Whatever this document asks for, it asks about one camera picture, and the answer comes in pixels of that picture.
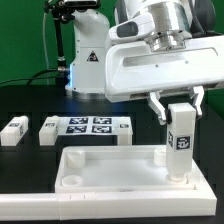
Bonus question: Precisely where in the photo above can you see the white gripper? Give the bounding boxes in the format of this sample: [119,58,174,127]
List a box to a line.
[105,35,224,125]

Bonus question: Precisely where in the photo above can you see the white desk top tray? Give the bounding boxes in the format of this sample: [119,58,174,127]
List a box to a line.
[55,145,196,193]

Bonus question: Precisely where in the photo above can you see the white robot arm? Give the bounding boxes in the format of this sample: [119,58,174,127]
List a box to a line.
[66,0,224,125]

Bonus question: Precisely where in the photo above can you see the fiducial marker sheet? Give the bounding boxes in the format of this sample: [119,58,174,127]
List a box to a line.
[58,116,118,136]

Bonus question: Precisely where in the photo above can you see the white L-shaped corner guide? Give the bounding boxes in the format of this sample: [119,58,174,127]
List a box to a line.
[0,165,217,221]

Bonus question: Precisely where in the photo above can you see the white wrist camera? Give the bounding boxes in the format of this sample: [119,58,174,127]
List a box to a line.
[108,13,155,44]

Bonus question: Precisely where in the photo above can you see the black cable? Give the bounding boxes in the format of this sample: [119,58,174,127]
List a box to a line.
[0,68,69,88]

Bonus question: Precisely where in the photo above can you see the grey cable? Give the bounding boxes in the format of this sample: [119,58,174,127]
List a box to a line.
[41,13,51,85]

